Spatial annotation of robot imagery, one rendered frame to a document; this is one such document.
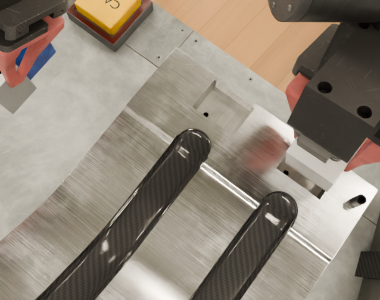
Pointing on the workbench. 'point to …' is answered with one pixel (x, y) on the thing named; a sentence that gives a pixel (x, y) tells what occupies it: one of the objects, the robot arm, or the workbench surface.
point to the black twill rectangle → (373, 265)
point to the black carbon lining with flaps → (72, 277)
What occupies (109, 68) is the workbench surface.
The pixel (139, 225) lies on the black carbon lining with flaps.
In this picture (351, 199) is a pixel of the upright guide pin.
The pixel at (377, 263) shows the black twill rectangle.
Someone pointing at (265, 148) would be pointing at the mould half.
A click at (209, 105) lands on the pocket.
